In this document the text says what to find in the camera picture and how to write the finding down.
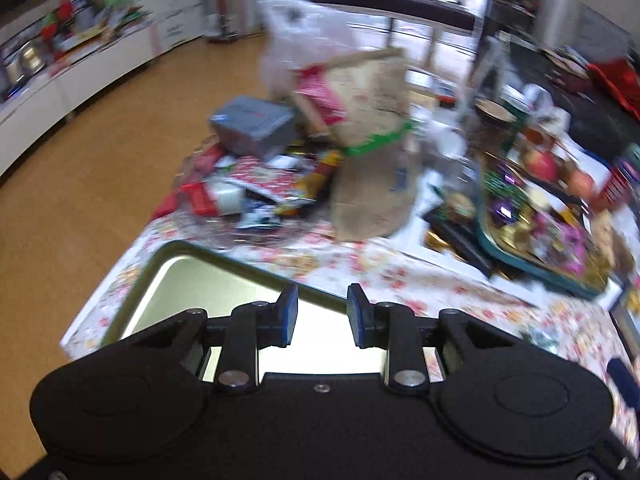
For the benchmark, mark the red apple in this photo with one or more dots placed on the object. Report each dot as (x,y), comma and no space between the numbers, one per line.
(540,167)
(581,184)

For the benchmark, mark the red patterned snack packet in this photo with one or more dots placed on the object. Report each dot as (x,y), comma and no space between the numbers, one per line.
(265,177)

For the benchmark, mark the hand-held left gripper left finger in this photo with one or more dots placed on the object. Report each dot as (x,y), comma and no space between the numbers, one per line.
(290,317)

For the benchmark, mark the white low cabinet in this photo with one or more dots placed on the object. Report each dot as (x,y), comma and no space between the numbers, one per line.
(75,90)

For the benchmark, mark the black snack packet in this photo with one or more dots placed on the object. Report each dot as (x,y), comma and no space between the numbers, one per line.
(460,240)

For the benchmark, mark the glass jar with brown contents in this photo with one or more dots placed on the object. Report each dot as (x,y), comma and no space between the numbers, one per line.
(495,127)

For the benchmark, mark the floral tablecloth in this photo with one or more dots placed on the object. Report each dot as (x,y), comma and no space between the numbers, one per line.
(400,280)

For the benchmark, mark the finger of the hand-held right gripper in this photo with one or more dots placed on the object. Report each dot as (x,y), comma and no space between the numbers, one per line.
(620,380)

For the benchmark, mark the red snack canister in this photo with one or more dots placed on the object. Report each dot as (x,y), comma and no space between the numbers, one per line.
(614,185)

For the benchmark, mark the picture card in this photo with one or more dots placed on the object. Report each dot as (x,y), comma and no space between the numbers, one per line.
(627,317)

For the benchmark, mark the gold metal tray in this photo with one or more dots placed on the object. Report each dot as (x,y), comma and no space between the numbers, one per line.
(200,280)

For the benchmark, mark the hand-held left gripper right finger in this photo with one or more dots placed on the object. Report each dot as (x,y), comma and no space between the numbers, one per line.
(354,317)

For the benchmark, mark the metal bowl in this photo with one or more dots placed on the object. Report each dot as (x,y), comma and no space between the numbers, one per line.
(25,62)

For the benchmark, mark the grey cardboard box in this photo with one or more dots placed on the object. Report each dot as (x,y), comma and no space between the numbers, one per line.
(255,125)

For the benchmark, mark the white plastic bag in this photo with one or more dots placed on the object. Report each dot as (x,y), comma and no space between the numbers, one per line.
(300,35)

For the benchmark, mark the clear glass dish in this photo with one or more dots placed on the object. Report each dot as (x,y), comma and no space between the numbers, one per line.
(210,210)

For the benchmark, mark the teal tray of candy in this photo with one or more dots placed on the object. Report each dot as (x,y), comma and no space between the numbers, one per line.
(540,250)

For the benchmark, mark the brown paper bag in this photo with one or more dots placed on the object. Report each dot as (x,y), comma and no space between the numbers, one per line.
(370,160)

